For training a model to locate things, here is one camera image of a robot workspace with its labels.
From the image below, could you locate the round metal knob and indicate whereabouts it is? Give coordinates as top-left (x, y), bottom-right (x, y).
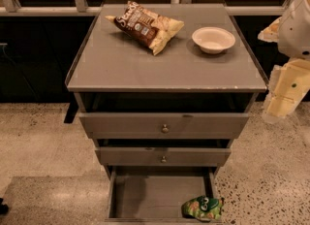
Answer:
top-left (162, 124), bottom-right (170, 134)
top-left (160, 156), bottom-right (167, 163)

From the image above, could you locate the grey top drawer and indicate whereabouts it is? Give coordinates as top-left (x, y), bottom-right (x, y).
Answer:
top-left (79, 112), bottom-right (249, 139)

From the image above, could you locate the round metal middle knob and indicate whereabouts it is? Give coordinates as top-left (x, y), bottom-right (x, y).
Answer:
top-left (160, 156), bottom-right (167, 163)

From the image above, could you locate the black shoe tip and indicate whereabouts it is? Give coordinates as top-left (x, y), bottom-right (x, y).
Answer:
top-left (0, 198), bottom-right (9, 214)

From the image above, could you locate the brown yellow chip bag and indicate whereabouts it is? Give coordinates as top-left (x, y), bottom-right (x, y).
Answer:
top-left (106, 1), bottom-right (184, 55)

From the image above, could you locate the white paper bowl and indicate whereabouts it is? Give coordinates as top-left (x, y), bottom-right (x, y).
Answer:
top-left (192, 27), bottom-right (235, 54)

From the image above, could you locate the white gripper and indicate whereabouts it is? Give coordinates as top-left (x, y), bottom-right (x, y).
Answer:
top-left (258, 0), bottom-right (310, 124)

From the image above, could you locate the round metal top knob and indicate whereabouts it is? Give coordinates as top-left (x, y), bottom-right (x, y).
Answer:
top-left (162, 124), bottom-right (170, 134)

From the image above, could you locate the green rice chip bag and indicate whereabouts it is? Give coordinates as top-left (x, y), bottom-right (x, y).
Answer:
top-left (181, 196), bottom-right (225, 222)

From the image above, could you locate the grey bottom drawer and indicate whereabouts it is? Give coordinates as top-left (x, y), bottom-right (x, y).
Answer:
top-left (105, 169), bottom-right (221, 225)

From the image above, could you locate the grey middle drawer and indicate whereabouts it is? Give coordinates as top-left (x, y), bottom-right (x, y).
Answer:
top-left (95, 147), bottom-right (231, 167)

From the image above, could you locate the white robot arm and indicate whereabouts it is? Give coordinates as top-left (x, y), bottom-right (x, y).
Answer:
top-left (258, 0), bottom-right (310, 124)

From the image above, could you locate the grey drawer cabinet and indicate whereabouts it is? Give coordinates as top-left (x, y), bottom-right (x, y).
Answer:
top-left (66, 4), bottom-right (266, 174)

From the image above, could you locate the grey drawer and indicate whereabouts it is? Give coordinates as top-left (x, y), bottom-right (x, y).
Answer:
top-left (79, 112), bottom-right (249, 139)
top-left (95, 147), bottom-right (231, 167)
top-left (105, 169), bottom-right (221, 225)

